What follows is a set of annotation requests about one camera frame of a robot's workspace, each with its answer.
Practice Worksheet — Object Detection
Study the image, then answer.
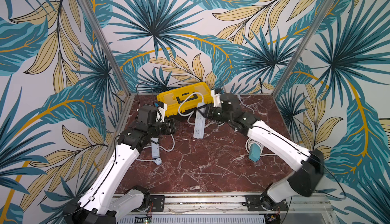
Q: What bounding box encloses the left grey power strip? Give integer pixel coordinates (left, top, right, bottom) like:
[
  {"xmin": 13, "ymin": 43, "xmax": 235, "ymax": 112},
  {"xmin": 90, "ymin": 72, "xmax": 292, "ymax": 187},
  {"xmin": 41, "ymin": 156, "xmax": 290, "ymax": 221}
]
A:
[{"xmin": 151, "ymin": 138, "xmax": 160, "ymax": 159}]

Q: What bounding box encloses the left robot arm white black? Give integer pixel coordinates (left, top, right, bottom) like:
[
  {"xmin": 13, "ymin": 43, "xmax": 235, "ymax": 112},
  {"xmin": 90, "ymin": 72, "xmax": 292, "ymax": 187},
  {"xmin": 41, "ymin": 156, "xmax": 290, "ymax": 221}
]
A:
[{"xmin": 63, "ymin": 102, "xmax": 176, "ymax": 224}]

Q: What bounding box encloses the yellow black toolbox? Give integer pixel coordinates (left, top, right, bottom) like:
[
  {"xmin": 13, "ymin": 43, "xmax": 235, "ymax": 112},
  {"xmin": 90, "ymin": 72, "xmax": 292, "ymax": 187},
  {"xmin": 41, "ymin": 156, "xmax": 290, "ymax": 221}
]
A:
[{"xmin": 157, "ymin": 82, "xmax": 213, "ymax": 117}]

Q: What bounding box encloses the thick white cord of teal strip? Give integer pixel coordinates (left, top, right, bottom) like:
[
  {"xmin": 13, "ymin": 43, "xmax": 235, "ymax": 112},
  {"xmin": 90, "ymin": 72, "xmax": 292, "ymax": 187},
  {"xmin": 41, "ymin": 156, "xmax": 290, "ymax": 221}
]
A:
[{"xmin": 233, "ymin": 137, "xmax": 275, "ymax": 161}]

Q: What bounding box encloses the white slotted cable duct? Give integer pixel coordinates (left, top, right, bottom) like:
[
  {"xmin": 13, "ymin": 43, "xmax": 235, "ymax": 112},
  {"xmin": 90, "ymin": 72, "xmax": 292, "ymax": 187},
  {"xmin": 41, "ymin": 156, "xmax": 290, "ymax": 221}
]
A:
[{"xmin": 117, "ymin": 214, "xmax": 266, "ymax": 224}]

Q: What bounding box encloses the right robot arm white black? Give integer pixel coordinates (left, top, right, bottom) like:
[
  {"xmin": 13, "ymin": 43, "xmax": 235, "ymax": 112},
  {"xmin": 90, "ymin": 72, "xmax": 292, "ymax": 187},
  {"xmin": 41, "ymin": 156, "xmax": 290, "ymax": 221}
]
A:
[{"xmin": 197, "ymin": 93, "xmax": 325, "ymax": 210}]

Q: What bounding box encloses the aluminium front rail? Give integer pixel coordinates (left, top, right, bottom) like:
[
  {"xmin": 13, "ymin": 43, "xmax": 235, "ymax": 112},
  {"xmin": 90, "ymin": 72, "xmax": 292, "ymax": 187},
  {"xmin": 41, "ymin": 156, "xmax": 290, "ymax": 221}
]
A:
[{"xmin": 79, "ymin": 192, "xmax": 333, "ymax": 215}]

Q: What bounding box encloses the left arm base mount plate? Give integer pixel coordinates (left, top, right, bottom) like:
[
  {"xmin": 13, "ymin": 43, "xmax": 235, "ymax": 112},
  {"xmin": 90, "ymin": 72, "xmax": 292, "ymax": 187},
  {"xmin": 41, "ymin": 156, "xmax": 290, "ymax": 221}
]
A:
[{"xmin": 131, "ymin": 195, "xmax": 166, "ymax": 213}]

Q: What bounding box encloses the teal power strip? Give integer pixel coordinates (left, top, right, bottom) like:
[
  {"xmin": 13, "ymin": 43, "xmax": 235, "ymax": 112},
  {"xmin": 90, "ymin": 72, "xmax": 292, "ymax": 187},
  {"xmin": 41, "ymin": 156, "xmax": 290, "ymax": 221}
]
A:
[{"xmin": 247, "ymin": 142, "xmax": 264, "ymax": 162}]

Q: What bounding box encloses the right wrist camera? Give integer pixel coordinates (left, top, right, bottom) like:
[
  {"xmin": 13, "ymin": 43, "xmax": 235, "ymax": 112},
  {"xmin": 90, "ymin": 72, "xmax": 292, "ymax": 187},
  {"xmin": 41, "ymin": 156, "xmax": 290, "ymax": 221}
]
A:
[{"xmin": 211, "ymin": 89, "xmax": 221, "ymax": 108}]

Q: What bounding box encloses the thin white cord of strip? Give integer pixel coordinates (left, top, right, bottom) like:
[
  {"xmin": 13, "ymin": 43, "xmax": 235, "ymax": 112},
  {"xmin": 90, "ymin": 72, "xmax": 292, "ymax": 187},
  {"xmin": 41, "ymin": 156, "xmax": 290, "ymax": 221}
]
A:
[{"xmin": 177, "ymin": 91, "xmax": 255, "ymax": 125}]

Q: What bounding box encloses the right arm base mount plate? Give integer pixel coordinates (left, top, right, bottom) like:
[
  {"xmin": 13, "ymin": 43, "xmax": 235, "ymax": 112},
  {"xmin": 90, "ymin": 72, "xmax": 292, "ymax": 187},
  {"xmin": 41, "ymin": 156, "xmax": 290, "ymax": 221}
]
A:
[{"xmin": 242, "ymin": 195, "xmax": 288, "ymax": 212}]

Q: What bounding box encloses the white cord of left strip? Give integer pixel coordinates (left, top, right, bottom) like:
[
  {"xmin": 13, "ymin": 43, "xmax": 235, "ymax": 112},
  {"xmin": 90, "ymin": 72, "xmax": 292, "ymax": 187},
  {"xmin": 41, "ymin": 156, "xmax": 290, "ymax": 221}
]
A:
[{"xmin": 133, "ymin": 134, "xmax": 176, "ymax": 166}]

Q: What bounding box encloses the grey white power strip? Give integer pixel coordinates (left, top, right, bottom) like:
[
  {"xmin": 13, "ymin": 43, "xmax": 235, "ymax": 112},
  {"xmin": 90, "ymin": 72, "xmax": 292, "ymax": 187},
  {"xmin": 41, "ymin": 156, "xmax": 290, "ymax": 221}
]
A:
[{"xmin": 194, "ymin": 102, "xmax": 206, "ymax": 139}]

